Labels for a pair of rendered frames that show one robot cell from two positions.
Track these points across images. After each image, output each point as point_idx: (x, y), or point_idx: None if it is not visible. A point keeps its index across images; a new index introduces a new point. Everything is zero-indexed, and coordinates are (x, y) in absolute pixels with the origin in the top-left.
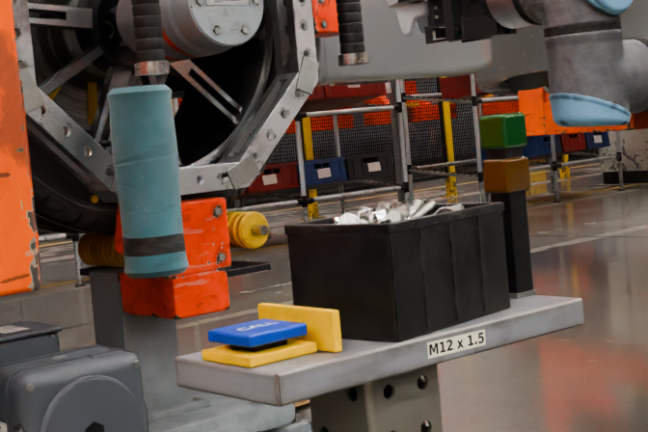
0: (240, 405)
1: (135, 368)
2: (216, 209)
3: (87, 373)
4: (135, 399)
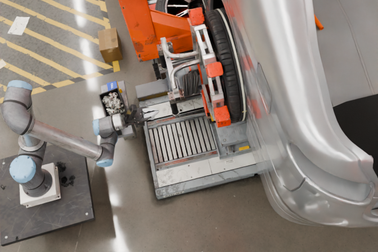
0: (221, 132)
1: (169, 89)
2: (204, 103)
3: (167, 81)
4: (169, 91)
